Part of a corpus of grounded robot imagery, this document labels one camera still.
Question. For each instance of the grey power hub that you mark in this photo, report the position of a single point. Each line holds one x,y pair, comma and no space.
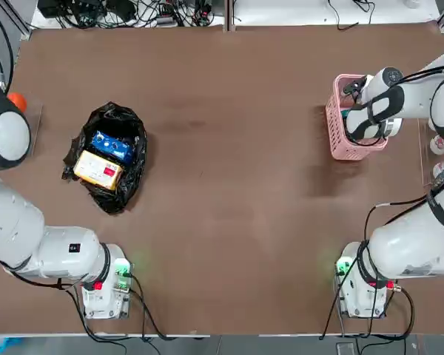
166,20

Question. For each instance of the blue cookie box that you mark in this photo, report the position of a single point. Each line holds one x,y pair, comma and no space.
109,142

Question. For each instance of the aluminium frame post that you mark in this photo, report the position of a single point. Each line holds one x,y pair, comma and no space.
229,15

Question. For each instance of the pink plastic basket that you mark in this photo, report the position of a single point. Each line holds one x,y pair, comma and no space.
340,148

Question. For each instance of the clear acrylic fruit stand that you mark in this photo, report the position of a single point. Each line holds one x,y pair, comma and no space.
37,125

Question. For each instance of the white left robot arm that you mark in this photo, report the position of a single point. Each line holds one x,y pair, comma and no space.
11,229

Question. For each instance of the grey-black right wrist camera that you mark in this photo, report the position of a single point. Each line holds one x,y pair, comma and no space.
351,86

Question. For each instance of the orange fruit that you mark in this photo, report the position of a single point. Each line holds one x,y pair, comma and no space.
17,101

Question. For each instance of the teal snack packet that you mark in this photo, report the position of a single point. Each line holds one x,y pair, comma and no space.
346,111

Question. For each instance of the black plastic bag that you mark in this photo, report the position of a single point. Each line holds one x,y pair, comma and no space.
107,199

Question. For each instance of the teal plastic item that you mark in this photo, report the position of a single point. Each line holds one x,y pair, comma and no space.
3,345

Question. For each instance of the yellow wafer snack pack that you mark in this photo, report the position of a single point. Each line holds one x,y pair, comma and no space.
92,166

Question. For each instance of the grey socket box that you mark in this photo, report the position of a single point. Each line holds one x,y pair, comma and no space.
346,348

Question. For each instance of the clear acrylic bottle shelf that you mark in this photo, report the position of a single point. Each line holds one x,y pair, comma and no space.
423,162

